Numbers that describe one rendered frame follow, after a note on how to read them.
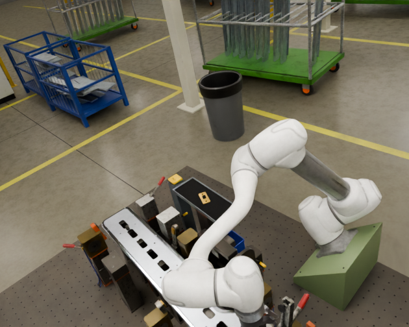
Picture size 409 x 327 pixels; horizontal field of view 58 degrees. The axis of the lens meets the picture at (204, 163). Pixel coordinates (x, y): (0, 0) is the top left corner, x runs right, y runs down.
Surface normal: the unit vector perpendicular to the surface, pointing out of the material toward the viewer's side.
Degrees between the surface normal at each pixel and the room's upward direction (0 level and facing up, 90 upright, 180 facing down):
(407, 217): 0
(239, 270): 14
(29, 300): 0
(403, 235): 0
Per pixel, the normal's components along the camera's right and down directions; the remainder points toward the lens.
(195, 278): -0.18, -0.66
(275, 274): -0.18, -0.80
